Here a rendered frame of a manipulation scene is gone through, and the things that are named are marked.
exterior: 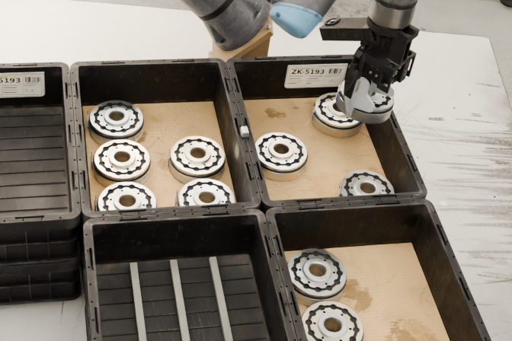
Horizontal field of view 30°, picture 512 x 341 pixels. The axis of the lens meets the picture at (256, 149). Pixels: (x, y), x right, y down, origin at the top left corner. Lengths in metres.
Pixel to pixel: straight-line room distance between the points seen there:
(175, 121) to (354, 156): 0.36
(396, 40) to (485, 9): 2.35
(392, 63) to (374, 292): 0.39
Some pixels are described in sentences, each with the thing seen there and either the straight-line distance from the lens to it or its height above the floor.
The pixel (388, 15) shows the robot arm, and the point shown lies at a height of 1.22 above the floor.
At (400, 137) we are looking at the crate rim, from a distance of 1.79.
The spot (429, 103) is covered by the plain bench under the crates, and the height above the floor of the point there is 0.70.
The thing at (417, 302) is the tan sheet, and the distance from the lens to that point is 1.67.
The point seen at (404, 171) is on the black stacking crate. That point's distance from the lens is 1.76.
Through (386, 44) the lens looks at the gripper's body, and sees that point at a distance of 1.62.
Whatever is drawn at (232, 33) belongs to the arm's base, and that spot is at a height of 0.88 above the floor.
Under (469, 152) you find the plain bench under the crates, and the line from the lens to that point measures 2.16.
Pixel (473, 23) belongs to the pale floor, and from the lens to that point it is 3.83.
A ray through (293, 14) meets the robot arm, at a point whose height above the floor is 1.22.
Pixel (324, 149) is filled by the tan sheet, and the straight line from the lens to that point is 1.87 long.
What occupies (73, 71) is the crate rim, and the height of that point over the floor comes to 0.93.
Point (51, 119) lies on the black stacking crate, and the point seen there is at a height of 0.83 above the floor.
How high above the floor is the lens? 2.10
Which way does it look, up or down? 44 degrees down
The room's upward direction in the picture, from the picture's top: 9 degrees clockwise
